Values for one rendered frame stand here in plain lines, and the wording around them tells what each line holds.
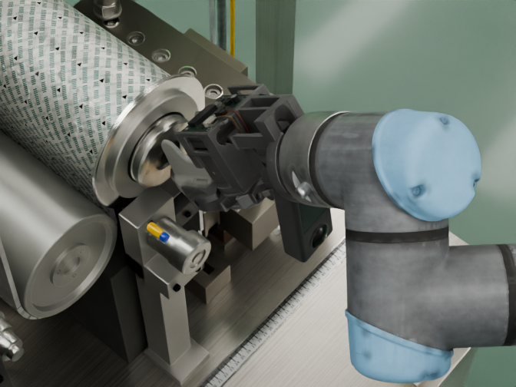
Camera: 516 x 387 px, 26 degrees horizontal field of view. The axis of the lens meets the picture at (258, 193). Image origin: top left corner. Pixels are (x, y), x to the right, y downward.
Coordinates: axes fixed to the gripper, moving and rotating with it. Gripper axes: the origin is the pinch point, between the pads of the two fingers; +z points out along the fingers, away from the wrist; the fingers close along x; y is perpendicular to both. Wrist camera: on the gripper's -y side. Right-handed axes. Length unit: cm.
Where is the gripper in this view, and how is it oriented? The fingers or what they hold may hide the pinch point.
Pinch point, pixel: (191, 170)
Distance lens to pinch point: 106.3
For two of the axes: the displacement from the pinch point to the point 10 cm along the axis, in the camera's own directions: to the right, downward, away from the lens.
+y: -4.8, -7.8, -4.0
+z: -5.8, -0.5, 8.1
